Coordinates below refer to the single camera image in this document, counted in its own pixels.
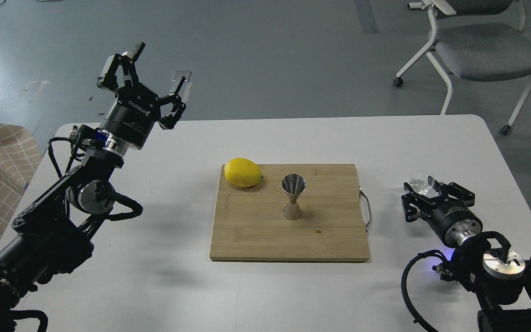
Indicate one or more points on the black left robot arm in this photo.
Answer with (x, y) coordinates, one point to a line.
(54, 232)

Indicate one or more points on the bamboo cutting board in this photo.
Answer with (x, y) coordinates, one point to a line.
(249, 224)

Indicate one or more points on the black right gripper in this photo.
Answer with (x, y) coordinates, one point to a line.
(451, 221)

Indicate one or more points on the clear glass cup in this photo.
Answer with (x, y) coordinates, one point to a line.
(422, 182)

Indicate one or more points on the steel double jigger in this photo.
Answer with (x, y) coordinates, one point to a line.
(293, 185)

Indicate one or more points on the yellow lemon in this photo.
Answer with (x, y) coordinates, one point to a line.
(242, 172)

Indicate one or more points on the grey office chair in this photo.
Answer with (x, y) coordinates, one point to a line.
(486, 52)

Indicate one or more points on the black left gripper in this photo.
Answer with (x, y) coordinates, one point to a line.
(136, 108)

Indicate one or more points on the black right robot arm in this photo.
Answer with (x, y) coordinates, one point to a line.
(482, 261)

